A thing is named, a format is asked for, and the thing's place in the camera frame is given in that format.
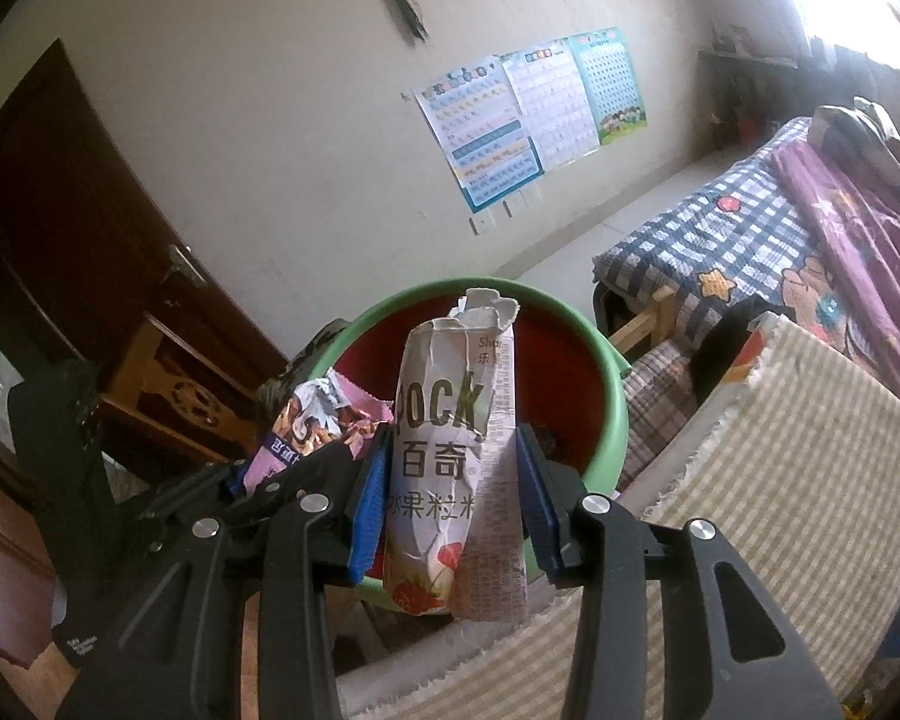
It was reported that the purple nut snack bag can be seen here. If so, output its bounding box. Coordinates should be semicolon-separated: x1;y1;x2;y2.
242;369;393;494

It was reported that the white Pocky box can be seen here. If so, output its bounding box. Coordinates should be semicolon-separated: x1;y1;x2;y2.
383;288;528;622

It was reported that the wooden carved chair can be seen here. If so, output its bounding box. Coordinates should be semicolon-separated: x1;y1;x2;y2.
100;314;258;463

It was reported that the beige checkered mat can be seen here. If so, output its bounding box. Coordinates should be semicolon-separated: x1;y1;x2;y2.
374;317;900;718

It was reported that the red bucket green rim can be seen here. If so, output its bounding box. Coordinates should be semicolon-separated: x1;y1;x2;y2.
307;278;629;621

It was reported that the dark wooden door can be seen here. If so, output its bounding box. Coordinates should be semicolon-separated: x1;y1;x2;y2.
0;39;291;467

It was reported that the blue plaid bed sheet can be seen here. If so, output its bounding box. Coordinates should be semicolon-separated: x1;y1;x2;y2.
593;117;873;366

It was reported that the purple quilt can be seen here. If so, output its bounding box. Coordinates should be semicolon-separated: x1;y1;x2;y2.
770;140;900;399

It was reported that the dark corner side table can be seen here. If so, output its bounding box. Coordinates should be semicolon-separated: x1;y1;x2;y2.
697;49;813;148

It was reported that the wall socket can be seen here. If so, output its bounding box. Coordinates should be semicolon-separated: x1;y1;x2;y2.
470;211;496;236

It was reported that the left blue wall poster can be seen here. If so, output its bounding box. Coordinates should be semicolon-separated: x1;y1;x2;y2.
414;54;544;213

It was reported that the middle white wall poster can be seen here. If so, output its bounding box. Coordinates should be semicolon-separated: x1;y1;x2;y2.
502;39;600;172

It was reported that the right green wall poster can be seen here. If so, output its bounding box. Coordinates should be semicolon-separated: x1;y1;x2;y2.
567;28;647;145

